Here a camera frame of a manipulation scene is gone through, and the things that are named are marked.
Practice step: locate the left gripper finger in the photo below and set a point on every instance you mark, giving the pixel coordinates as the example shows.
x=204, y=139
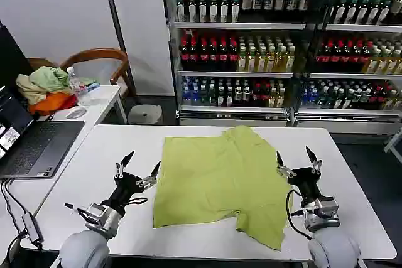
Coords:
x=119, y=169
x=149, y=180

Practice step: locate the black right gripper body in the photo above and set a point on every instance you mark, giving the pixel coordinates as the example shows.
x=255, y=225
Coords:
x=306, y=183

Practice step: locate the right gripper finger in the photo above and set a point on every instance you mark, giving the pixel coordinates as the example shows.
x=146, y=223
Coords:
x=284, y=170
x=315, y=164

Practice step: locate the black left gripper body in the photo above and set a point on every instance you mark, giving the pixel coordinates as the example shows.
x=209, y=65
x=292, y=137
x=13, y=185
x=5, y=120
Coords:
x=124, y=188

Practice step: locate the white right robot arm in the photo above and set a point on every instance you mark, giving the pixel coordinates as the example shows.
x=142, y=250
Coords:
x=333, y=246

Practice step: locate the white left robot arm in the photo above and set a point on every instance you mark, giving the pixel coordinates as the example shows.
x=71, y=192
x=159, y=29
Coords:
x=91, y=243

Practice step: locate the grey round stool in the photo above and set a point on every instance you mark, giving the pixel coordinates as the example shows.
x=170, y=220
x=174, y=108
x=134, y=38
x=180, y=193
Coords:
x=145, y=114

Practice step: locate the white computer mouse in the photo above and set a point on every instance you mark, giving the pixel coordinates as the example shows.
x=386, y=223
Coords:
x=76, y=112

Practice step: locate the white side desk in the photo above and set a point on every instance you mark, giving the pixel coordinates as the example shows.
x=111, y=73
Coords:
x=103, y=98

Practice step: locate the clear glass dish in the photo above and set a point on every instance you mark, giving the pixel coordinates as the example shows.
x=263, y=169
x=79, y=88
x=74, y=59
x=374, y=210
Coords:
x=86, y=100

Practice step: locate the dark grey laptop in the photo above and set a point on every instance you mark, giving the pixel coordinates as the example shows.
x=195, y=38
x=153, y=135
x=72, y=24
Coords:
x=41, y=145

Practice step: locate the blue and pink cloth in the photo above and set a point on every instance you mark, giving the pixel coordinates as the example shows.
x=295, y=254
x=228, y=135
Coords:
x=91, y=85

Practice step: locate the orange cloth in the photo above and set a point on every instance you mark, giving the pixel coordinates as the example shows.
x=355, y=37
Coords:
x=53, y=103

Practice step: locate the clear plastic water bottle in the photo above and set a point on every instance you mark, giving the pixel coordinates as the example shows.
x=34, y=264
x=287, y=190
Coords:
x=74, y=81

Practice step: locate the black adapter dock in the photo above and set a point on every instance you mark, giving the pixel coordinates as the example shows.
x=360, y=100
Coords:
x=30, y=226

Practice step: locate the pale green cloth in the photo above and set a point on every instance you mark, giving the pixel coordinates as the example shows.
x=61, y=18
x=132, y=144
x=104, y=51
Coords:
x=47, y=78

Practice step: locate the beige cloth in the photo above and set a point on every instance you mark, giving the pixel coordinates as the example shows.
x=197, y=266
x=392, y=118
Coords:
x=29, y=93

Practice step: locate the brown wooden chair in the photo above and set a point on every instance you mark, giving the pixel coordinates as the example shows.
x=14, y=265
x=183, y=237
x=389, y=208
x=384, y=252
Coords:
x=94, y=54

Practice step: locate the steel shelf of bottles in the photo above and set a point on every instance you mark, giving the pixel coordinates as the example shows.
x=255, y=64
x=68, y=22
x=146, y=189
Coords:
x=235, y=45
x=355, y=48

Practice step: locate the black monitor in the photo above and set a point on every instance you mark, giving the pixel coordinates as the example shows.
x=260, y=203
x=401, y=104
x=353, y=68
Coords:
x=12, y=57

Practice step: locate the white metal frame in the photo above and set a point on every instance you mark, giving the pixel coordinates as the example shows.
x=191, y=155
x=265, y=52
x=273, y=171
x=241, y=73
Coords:
x=394, y=144

